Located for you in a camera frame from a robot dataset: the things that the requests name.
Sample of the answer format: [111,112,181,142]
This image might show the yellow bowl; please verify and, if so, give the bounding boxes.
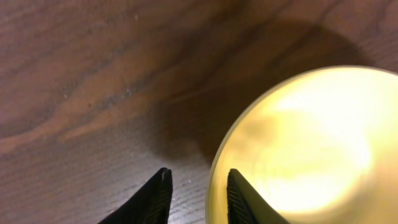
[206,66,397,223]

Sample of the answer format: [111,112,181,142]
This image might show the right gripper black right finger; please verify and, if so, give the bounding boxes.
[226,169,289,224]

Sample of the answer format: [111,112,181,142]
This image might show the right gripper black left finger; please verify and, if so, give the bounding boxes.
[99,167,173,224]

